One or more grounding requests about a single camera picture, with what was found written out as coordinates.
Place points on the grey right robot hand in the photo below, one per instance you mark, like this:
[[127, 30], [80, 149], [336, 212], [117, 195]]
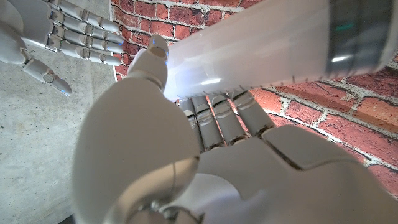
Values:
[[31, 25]]

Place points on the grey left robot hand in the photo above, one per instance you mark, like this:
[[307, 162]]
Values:
[[233, 180]]

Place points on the large translucent plastic syringe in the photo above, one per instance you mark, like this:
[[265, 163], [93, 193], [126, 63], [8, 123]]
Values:
[[264, 46]]

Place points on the printed red brick backdrop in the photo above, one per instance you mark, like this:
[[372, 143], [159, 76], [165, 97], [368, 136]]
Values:
[[326, 112]]

